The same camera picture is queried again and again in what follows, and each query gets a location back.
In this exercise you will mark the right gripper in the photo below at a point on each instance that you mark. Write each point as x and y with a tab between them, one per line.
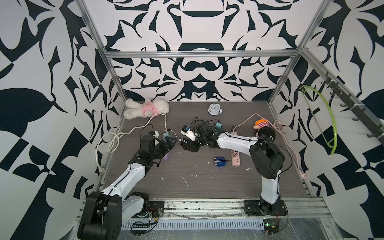
190	145

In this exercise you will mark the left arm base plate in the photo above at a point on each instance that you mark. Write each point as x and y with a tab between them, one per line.
152	209

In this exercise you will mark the white pink plush toy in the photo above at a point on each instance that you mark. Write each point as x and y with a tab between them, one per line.
145	110

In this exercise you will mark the small white alarm clock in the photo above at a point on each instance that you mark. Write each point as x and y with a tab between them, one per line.
215	109

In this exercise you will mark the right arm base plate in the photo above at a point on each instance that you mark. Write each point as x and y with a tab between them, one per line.
263	208

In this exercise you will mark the teal USB charger front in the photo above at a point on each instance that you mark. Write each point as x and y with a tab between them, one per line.
218	126

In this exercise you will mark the blue electric shaver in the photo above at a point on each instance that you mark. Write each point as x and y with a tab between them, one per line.
220	161

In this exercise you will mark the black hook rack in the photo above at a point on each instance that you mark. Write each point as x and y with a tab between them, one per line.
361	111

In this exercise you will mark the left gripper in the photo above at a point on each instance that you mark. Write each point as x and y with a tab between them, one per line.
165	147

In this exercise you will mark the green hoop on wall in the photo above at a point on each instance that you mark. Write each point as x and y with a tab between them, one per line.
323	116

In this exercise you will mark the black haired doll toy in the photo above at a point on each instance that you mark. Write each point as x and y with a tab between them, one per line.
262	127

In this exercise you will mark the pink power strip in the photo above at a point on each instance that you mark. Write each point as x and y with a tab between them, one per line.
235	159

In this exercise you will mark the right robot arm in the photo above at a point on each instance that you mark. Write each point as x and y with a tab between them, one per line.
266	156

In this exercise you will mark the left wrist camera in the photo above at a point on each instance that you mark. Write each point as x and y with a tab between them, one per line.
154	133

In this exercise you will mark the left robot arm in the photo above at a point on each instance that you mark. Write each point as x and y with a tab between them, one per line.
106	211

